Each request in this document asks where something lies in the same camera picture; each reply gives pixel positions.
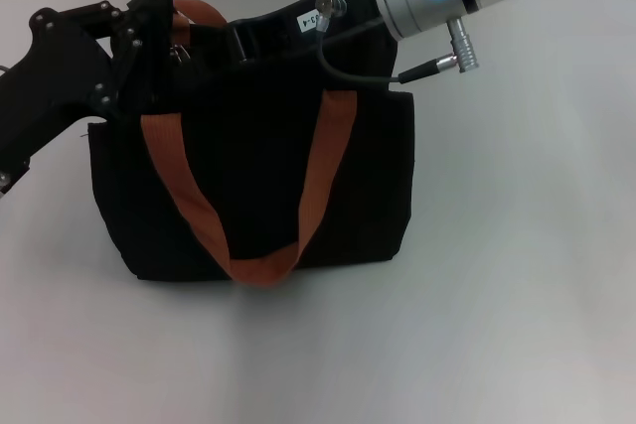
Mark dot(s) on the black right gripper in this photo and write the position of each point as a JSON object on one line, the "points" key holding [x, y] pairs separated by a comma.
{"points": [[278, 37]]}

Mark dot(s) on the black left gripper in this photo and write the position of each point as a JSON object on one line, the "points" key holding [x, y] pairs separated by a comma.
{"points": [[45, 86]]}

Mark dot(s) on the silver zipper pull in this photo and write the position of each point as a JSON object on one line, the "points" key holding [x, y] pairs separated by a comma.
{"points": [[180, 55]]}

